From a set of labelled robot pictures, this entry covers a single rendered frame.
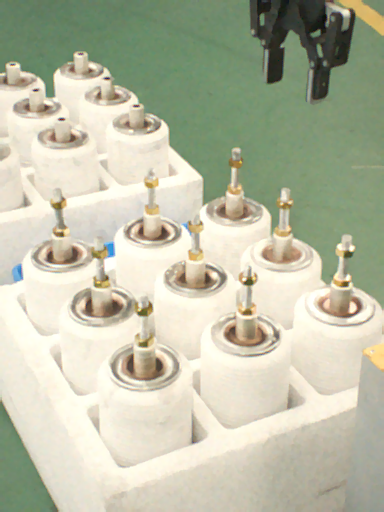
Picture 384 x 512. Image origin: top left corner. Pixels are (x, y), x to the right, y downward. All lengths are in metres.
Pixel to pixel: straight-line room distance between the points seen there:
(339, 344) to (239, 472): 0.17
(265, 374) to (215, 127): 1.14
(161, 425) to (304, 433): 0.16
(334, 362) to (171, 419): 0.20
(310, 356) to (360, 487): 0.16
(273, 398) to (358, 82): 1.40
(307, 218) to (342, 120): 0.44
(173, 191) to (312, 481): 0.55
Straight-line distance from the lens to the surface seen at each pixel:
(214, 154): 1.94
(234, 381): 0.98
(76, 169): 1.40
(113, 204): 1.41
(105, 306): 1.03
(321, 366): 1.05
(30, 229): 1.38
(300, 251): 1.14
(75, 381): 1.06
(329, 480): 1.09
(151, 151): 1.43
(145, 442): 0.96
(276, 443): 1.00
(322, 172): 1.88
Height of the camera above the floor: 0.85
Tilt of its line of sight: 32 degrees down
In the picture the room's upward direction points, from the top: straight up
